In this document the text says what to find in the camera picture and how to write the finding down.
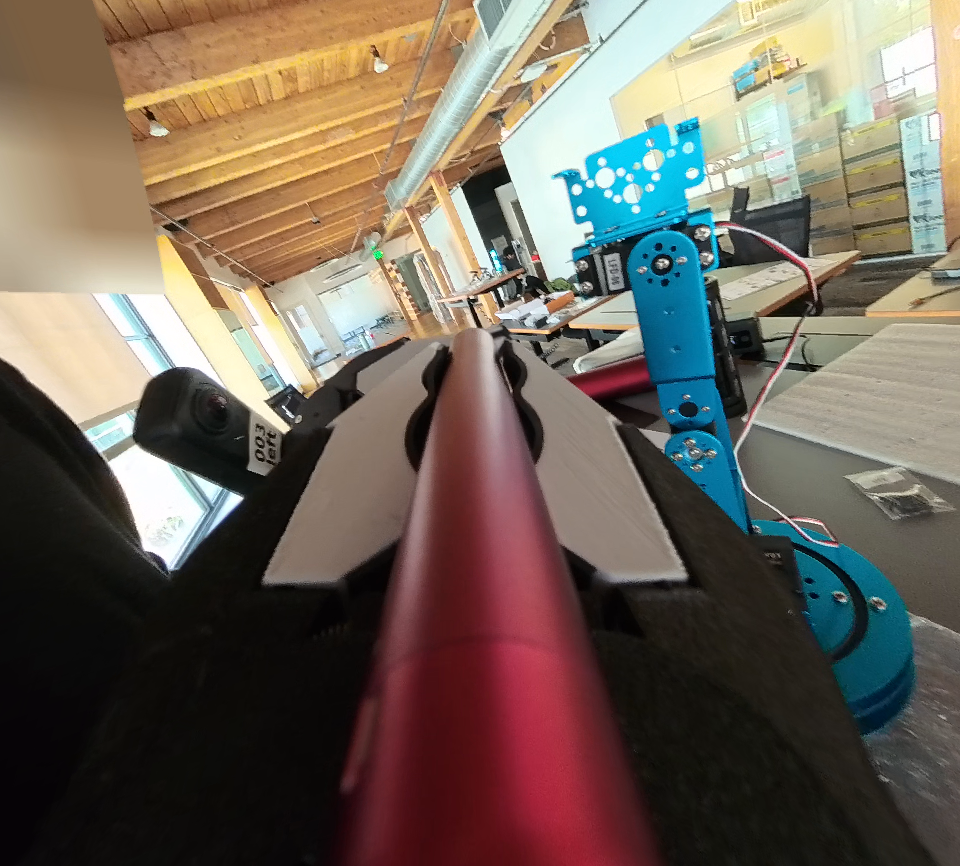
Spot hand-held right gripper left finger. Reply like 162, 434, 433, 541
262, 344, 453, 587

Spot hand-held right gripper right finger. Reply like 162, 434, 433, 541
497, 339, 691, 585

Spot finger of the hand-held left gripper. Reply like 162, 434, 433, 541
351, 345, 451, 396

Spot blue toy robot arm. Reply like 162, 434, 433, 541
553, 118, 918, 736

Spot red electric screwdriver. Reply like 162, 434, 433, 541
332, 326, 663, 866

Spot large window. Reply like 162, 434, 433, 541
77, 290, 250, 572

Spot red metal tube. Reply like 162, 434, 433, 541
564, 362, 655, 401

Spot black ribbed case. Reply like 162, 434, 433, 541
703, 272, 753, 418

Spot person's black clothing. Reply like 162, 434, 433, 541
0, 354, 175, 866

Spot white foam sheet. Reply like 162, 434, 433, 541
748, 320, 960, 487

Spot clear bag of black parts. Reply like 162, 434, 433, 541
842, 465, 957, 523

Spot black office chair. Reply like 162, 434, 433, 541
729, 185, 814, 261

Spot stack of cardboard boxes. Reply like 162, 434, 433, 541
793, 114, 948, 261

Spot clear plastic bag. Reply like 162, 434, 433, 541
861, 609, 960, 866

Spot silver ceiling air duct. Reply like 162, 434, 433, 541
384, 0, 603, 212

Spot wooden support post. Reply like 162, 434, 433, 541
924, 0, 960, 246

